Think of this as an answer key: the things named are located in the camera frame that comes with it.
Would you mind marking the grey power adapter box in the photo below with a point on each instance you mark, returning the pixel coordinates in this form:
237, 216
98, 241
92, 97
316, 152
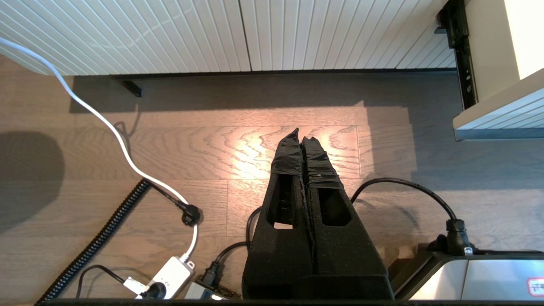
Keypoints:
197, 291

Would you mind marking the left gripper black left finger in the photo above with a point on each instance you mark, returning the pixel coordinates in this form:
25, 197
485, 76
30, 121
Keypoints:
280, 255

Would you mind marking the black drawer slide rail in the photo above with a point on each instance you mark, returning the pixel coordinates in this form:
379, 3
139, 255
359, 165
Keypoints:
465, 63

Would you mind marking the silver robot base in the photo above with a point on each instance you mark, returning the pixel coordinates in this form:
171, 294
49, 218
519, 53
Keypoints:
488, 276

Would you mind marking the white ribbed tv cabinet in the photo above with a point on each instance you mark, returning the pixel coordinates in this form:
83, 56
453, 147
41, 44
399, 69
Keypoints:
170, 34

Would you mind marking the black angled power plug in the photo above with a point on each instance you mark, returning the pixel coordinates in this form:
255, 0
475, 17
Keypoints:
190, 214

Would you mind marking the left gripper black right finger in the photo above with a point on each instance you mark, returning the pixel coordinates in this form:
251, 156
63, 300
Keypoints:
348, 259

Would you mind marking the white fluted drawer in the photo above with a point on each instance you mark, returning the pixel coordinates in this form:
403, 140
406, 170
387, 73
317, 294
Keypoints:
493, 55

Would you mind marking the white power strip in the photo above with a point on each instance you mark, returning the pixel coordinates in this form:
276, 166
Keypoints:
170, 274

